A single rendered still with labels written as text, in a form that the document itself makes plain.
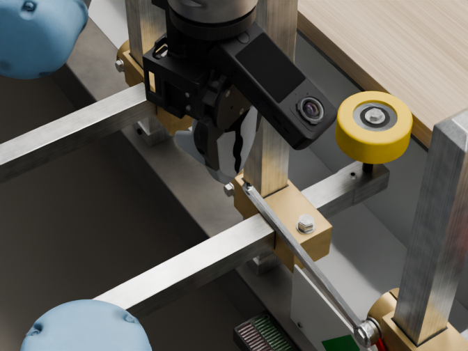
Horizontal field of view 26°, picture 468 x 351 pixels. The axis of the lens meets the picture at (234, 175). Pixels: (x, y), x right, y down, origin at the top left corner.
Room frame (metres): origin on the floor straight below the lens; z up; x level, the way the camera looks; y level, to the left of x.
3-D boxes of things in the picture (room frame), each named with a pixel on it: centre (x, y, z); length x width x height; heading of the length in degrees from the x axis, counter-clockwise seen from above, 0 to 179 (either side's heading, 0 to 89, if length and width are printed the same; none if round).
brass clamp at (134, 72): (0.92, 0.09, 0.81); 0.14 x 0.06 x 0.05; 34
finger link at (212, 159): (0.62, 0.02, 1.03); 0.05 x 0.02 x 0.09; 144
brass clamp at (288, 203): (0.71, -0.05, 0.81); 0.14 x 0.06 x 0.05; 34
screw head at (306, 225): (0.67, -0.08, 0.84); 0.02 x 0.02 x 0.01
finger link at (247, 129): (0.67, 0.01, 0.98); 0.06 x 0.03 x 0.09; 54
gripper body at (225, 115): (0.66, 0.02, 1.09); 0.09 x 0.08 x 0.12; 54
